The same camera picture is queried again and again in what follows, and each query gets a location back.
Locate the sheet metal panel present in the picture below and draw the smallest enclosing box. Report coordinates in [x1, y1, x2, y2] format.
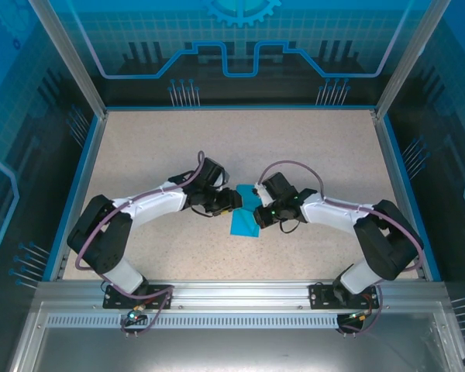
[7, 301, 465, 372]

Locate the aluminium mounting rail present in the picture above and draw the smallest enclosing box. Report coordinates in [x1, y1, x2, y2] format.
[30, 281, 453, 311]

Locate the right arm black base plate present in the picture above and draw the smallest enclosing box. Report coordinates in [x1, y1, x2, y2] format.
[308, 282, 384, 311]

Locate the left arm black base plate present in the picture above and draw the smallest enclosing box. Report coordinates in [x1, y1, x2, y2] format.
[102, 284, 174, 310]

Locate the slotted cable duct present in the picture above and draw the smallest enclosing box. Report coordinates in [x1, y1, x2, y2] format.
[46, 314, 344, 330]

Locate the aluminium side rail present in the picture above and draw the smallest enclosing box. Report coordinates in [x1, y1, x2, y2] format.
[371, 110, 430, 282]
[48, 110, 109, 282]

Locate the cable connector with red wires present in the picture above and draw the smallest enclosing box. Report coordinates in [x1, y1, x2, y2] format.
[337, 308, 374, 325]

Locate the cable connector with green light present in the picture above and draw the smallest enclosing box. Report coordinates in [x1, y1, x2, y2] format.
[124, 305, 147, 323]

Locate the aluminium frame post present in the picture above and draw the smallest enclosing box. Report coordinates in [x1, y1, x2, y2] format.
[371, 0, 454, 121]
[26, 0, 109, 123]

